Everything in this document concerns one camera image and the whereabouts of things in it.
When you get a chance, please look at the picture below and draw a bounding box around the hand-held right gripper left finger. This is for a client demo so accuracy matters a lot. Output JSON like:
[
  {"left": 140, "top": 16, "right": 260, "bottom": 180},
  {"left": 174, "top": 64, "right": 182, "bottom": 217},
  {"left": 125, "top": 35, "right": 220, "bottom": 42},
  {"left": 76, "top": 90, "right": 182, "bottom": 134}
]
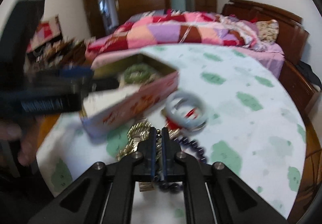
[{"left": 28, "top": 127, "right": 158, "bottom": 224}]

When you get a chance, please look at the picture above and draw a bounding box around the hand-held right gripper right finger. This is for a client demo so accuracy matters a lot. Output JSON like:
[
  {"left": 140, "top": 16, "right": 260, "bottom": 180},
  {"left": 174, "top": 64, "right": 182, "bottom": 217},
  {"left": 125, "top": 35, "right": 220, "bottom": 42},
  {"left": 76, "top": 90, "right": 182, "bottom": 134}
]
[{"left": 160, "top": 127, "right": 288, "bottom": 224}]

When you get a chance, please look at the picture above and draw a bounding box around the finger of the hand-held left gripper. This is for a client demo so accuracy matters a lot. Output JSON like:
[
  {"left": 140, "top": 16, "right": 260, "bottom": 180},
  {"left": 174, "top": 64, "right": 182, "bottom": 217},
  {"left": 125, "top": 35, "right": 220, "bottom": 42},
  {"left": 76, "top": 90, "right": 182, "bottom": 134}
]
[
  {"left": 82, "top": 76, "right": 120, "bottom": 95},
  {"left": 57, "top": 67, "right": 94, "bottom": 79}
]

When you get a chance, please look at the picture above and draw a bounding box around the gold chain necklace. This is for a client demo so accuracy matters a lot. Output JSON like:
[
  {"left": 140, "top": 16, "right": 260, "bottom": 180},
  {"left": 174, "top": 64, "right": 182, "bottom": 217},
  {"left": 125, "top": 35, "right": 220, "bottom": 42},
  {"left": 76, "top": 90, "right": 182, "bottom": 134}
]
[{"left": 116, "top": 120, "right": 182, "bottom": 192}]

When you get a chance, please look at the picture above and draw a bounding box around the dark purple bead bracelet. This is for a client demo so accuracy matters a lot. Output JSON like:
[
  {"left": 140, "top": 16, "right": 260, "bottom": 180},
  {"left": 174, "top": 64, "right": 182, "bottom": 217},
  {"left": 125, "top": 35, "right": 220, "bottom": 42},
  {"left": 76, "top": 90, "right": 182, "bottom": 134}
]
[{"left": 158, "top": 134, "right": 209, "bottom": 192}]

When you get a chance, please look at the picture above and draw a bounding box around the white jade bangle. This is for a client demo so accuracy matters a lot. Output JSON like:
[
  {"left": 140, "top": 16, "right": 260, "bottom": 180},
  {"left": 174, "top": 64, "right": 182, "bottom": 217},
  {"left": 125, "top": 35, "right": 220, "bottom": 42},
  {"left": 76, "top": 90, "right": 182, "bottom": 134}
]
[{"left": 165, "top": 90, "right": 209, "bottom": 132}]

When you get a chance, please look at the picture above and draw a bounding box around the pink tin box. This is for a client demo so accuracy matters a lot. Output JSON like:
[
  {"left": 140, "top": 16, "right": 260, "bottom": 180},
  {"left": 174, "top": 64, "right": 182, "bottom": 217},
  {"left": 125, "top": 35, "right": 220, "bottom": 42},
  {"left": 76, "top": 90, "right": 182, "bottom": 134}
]
[{"left": 80, "top": 53, "right": 180, "bottom": 139}]

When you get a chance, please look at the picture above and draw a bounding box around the person's left hand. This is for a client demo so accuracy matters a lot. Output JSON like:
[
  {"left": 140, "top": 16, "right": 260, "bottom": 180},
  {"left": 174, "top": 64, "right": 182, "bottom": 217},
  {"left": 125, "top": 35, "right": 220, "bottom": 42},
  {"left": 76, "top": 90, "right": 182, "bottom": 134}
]
[{"left": 0, "top": 116, "right": 39, "bottom": 167}]

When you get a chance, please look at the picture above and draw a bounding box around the cluttered wooden dresser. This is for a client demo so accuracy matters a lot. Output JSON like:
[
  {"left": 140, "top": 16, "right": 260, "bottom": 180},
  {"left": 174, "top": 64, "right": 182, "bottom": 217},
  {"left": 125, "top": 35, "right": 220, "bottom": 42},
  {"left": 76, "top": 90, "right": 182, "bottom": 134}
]
[{"left": 26, "top": 37, "right": 94, "bottom": 75}]

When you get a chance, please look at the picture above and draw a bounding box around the rectangular mirror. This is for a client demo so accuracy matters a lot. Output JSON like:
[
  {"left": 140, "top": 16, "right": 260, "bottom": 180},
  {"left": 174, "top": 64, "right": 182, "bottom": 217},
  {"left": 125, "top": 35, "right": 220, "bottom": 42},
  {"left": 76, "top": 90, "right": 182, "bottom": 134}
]
[{"left": 26, "top": 15, "right": 63, "bottom": 53}]

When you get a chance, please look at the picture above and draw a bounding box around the wooden door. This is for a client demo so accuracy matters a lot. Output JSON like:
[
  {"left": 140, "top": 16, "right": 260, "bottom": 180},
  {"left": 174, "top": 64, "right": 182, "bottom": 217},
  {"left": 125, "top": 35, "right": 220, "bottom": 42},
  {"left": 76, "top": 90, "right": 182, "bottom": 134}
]
[{"left": 81, "top": 0, "right": 101, "bottom": 37}]

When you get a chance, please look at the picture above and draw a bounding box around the patchwork quilt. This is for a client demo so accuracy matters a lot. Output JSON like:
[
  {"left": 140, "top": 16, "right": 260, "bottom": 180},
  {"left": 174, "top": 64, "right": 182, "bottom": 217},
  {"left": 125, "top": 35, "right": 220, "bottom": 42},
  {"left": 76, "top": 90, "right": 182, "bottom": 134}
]
[{"left": 86, "top": 10, "right": 259, "bottom": 64}]

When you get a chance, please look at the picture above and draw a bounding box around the brown wooden wardrobe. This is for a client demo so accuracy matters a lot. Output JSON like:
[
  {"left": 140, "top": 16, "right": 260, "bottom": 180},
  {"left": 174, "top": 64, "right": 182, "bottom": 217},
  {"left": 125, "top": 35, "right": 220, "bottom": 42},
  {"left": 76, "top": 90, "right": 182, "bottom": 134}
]
[{"left": 80, "top": 0, "right": 218, "bottom": 38}]

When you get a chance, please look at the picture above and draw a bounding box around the wooden nightstand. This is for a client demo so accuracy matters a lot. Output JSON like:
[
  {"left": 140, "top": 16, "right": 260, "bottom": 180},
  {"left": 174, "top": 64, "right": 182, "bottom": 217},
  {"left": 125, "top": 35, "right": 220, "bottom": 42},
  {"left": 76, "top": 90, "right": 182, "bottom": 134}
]
[{"left": 278, "top": 60, "right": 320, "bottom": 115}]

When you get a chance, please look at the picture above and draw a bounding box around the floral pillow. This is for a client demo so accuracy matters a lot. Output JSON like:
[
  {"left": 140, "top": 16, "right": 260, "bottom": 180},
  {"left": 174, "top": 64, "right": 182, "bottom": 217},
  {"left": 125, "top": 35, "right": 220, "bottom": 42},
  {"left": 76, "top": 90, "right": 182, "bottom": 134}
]
[{"left": 256, "top": 20, "right": 280, "bottom": 43}]

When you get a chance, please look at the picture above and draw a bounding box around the dark cloth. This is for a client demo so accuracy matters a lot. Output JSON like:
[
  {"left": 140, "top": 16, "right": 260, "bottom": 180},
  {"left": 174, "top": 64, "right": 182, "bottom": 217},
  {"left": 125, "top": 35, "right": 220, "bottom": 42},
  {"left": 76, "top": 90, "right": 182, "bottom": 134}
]
[{"left": 296, "top": 61, "right": 322, "bottom": 92}]

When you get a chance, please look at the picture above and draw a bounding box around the wooden bed headboard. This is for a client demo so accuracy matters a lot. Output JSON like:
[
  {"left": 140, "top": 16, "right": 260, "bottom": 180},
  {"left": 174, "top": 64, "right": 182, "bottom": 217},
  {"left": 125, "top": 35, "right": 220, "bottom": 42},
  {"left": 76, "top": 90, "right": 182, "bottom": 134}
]
[{"left": 221, "top": 0, "right": 310, "bottom": 64}]

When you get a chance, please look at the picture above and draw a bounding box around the green bead bracelet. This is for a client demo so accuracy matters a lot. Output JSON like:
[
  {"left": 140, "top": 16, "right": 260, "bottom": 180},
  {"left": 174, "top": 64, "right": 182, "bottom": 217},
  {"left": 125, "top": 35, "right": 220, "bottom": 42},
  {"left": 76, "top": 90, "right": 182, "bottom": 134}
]
[{"left": 123, "top": 66, "right": 158, "bottom": 87}]

